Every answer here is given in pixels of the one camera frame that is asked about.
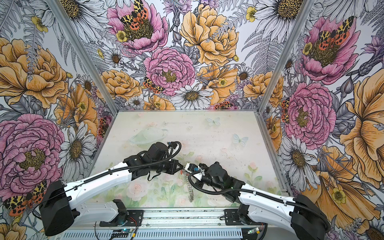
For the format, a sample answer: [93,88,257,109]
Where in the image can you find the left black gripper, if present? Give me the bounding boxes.
[150,158,183,175]

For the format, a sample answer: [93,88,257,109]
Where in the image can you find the silver metal keyring plate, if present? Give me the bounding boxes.
[181,170,194,203]

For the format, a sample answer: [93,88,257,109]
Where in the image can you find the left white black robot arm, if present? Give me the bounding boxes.
[39,141,183,237]

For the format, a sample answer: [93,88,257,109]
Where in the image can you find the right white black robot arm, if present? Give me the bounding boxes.
[185,162,331,240]

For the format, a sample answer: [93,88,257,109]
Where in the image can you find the left black corrugated cable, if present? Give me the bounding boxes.
[38,140,183,211]

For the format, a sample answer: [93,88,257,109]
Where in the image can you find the black corrugated cable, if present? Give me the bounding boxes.
[187,172,331,232]
[38,140,183,211]

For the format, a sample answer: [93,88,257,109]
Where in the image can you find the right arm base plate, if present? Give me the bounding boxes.
[222,209,259,226]

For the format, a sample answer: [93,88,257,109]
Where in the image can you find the aluminium front rail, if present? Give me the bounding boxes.
[68,207,266,232]

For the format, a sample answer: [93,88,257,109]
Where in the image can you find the white perforated cable duct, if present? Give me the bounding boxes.
[57,228,243,240]

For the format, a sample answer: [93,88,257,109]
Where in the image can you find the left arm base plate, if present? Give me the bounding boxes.
[99,210,145,227]

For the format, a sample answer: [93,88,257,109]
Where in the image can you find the right black corrugated cable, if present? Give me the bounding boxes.
[187,172,331,232]

